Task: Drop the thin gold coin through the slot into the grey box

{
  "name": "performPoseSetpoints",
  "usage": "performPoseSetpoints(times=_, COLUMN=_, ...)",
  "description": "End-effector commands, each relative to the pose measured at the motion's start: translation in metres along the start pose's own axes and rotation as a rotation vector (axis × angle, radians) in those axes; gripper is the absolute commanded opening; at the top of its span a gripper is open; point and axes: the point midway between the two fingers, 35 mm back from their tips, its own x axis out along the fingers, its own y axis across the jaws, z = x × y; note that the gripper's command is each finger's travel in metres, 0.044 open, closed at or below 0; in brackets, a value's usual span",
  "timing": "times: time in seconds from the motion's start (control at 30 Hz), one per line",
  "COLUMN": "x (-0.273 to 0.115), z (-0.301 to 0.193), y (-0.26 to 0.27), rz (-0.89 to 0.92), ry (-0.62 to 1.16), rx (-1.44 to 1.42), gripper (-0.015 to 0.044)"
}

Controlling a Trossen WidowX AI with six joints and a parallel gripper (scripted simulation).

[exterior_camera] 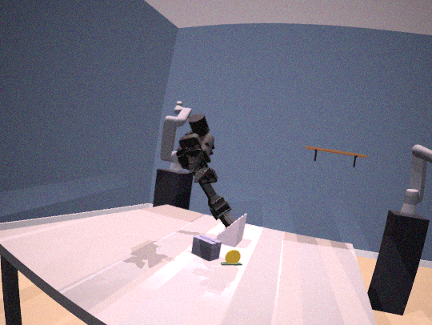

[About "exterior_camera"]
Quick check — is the gold coin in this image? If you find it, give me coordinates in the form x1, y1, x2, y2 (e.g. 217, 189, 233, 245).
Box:
225, 250, 241, 263

